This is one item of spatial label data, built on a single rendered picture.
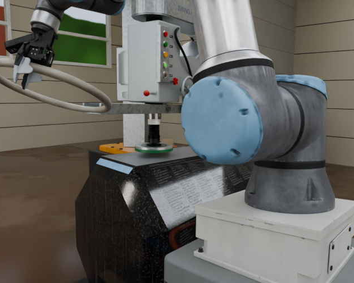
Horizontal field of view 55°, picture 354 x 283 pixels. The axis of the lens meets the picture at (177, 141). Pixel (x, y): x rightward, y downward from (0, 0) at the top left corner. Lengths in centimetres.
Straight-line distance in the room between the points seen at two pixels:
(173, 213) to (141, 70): 77
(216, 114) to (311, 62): 631
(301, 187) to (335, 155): 602
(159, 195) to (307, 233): 107
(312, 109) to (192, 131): 25
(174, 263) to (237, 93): 41
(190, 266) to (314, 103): 42
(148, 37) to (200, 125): 129
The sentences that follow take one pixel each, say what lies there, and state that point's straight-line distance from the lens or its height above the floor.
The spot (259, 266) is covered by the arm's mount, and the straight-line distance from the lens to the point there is 70.
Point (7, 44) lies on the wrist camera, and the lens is 130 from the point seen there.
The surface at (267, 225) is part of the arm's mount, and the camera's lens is 66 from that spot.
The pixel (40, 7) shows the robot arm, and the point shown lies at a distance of 129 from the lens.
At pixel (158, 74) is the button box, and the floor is 130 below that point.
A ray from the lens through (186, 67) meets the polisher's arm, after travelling 201.
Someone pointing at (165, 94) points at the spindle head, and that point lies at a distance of 182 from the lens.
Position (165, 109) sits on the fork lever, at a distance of 190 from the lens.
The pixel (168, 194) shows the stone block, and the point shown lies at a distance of 165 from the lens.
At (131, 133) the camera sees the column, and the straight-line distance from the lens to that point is 274.
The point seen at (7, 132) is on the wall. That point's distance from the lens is 792.
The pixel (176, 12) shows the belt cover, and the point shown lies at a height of 164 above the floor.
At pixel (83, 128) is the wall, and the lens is 879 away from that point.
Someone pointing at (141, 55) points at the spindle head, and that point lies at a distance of 186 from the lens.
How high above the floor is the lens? 120
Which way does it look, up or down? 8 degrees down
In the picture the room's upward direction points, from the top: 1 degrees clockwise
